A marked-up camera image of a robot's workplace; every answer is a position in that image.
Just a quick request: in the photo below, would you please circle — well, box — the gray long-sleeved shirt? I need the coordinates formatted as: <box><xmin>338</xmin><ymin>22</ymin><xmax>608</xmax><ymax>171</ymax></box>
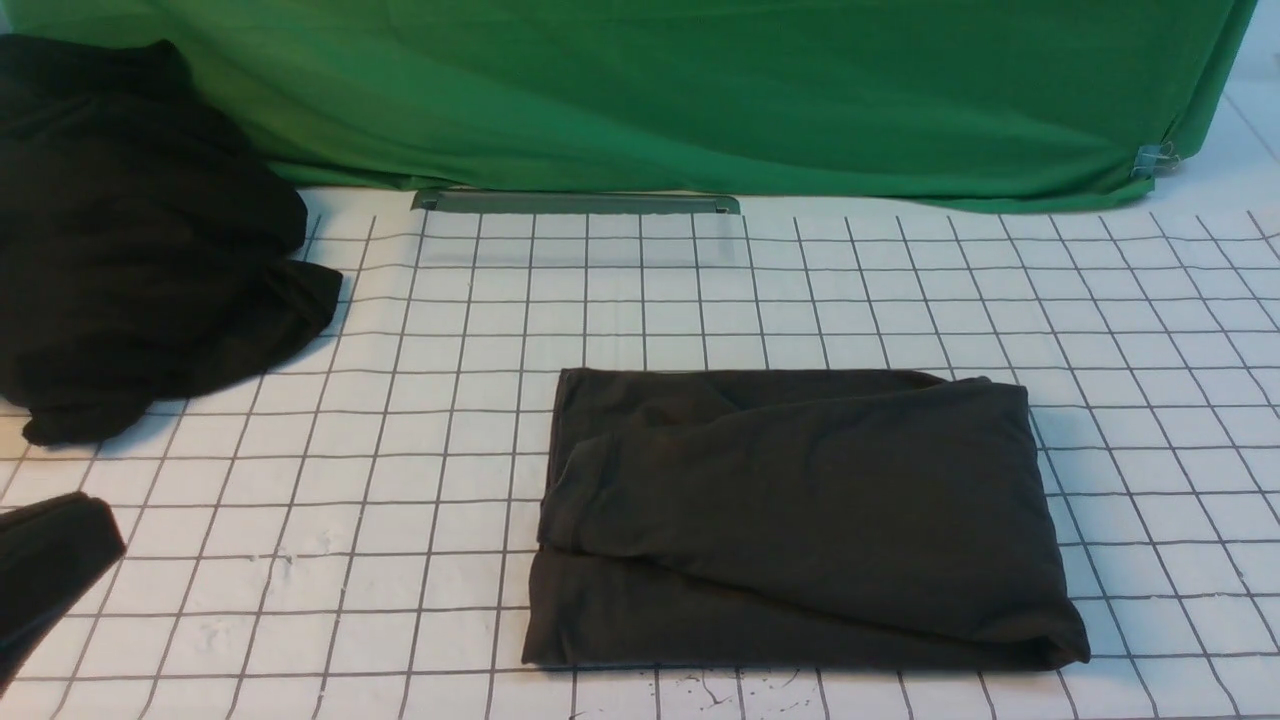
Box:
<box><xmin>522</xmin><ymin>368</ymin><xmax>1091</xmax><ymax>673</ymax></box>

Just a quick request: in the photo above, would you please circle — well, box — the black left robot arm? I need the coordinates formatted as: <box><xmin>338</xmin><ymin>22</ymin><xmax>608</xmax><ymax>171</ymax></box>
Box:
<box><xmin>1</xmin><ymin>492</ymin><xmax>125</xmax><ymax>691</ymax></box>

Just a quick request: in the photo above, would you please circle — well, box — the gray metal strip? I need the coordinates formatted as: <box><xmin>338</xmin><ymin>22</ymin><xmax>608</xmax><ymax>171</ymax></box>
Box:
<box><xmin>412</xmin><ymin>190</ymin><xmax>741</xmax><ymax>215</ymax></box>

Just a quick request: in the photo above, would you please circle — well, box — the green backdrop cloth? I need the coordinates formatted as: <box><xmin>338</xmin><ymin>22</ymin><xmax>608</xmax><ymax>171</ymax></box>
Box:
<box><xmin>3</xmin><ymin>1</ymin><xmax>1256</xmax><ymax>214</ymax></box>

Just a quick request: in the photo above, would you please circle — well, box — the black crumpled cloth pile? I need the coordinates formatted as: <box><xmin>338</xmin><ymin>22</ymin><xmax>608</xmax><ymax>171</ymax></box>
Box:
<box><xmin>1</xmin><ymin>33</ymin><xmax>343</xmax><ymax>447</ymax></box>

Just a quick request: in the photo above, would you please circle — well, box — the metal binder clip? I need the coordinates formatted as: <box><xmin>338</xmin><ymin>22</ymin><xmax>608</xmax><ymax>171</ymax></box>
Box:
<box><xmin>1130</xmin><ymin>141</ymin><xmax>1181</xmax><ymax>181</ymax></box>

